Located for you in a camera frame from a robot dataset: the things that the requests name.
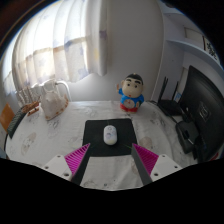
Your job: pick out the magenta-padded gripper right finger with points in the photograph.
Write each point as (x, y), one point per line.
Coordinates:
(146, 159)

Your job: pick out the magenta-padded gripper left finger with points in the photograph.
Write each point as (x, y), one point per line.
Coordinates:
(77, 158)

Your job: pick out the white cartoon-print computer mouse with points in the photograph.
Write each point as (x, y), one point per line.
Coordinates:
(110, 135)

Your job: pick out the black mouse pad green lines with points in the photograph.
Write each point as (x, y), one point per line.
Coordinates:
(95, 136)

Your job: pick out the white cartoon-print tablecloth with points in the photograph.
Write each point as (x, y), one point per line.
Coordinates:
(53, 140)

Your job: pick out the black box device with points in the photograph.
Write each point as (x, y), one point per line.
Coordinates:
(187, 136)

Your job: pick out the black router with antennas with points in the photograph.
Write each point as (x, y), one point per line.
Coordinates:
(170, 106)

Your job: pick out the large white conch shell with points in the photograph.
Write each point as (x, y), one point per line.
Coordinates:
(53, 105)

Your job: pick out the cartoon boy figurine blue shirt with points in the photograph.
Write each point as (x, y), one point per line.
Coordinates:
(131, 95)

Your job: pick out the wooden model sailing ship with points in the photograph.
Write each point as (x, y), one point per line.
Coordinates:
(30, 107)

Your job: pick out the dark keyboard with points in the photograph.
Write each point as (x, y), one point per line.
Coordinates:
(15, 123)

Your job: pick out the black computer monitor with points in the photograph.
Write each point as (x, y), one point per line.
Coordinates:
(203, 106)

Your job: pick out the orange wooden chair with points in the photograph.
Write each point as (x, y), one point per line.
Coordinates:
(6, 116)

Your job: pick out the white printed curtain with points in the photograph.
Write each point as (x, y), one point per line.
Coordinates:
(60, 40)

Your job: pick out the white wall shelf unit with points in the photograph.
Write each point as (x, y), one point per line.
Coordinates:
(173, 50)

